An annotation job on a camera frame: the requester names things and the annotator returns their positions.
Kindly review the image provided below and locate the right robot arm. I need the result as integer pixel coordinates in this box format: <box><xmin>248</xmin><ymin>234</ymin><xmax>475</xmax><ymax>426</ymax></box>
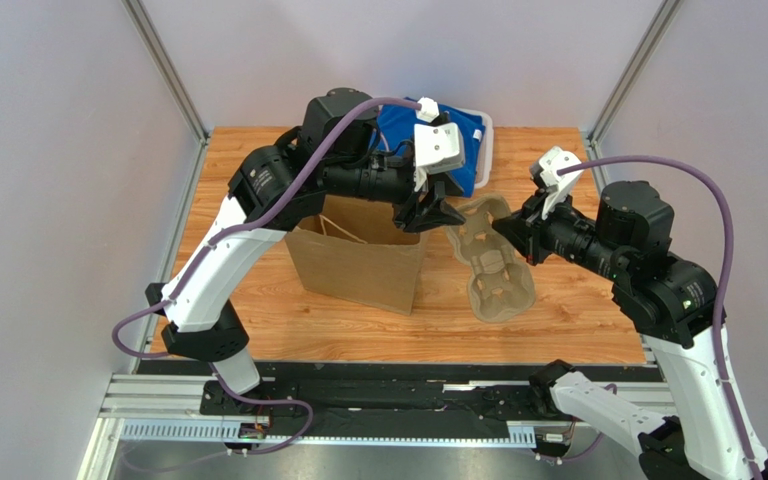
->
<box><xmin>492</xmin><ymin>181</ymin><xmax>768</xmax><ymax>479</ymax></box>

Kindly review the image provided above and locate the blue folded cloth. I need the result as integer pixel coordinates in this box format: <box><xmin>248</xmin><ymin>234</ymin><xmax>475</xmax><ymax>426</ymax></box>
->
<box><xmin>375</xmin><ymin>97</ymin><xmax>486</xmax><ymax>199</ymax></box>

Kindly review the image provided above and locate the cardboard cup carrier tray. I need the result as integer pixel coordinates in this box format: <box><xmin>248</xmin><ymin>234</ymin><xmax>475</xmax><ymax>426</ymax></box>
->
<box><xmin>445</xmin><ymin>194</ymin><xmax>536</xmax><ymax>323</ymax></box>

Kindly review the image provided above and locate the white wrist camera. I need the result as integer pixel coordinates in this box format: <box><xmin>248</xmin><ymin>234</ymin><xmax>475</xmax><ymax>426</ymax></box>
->
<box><xmin>529</xmin><ymin>146</ymin><xmax>582</xmax><ymax>220</ymax></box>
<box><xmin>413</xmin><ymin>122</ymin><xmax>466</xmax><ymax>192</ymax></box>

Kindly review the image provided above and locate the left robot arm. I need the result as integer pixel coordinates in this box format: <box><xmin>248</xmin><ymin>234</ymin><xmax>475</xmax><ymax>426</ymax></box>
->
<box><xmin>146</xmin><ymin>88</ymin><xmax>465</xmax><ymax>395</ymax></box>

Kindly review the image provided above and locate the aluminium frame rail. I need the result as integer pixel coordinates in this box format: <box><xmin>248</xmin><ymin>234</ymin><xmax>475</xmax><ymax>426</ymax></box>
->
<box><xmin>77</xmin><ymin>372</ymin><xmax>721</xmax><ymax>480</ymax></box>

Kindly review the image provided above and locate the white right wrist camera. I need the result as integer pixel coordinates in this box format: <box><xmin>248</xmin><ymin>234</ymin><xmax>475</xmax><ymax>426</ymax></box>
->
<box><xmin>529</xmin><ymin>146</ymin><xmax>582</xmax><ymax>220</ymax></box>

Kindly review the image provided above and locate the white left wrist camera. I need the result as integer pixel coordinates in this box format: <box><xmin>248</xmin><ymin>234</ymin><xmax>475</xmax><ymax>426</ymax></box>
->
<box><xmin>413</xmin><ymin>122</ymin><xmax>466</xmax><ymax>192</ymax></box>

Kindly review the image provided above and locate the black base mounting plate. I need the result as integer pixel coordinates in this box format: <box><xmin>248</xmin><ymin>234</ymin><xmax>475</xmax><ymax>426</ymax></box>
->
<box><xmin>137</xmin><ymin>359</ymin><xmax>664</xmax><ymax>442</ymax></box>

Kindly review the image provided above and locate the brown paper bag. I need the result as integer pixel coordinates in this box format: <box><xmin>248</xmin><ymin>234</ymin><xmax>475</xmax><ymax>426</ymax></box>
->
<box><xmin>284</xmin><ymin>196</ymin><xmax>429</xmax><ymax>315</ymax></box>

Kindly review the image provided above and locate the white plastic basket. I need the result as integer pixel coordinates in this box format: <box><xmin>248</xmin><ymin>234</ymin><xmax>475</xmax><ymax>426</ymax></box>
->
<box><xmin>449</xmin><ymin>107</ymin><xmax>494</xmax><ymax>197</ymax></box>

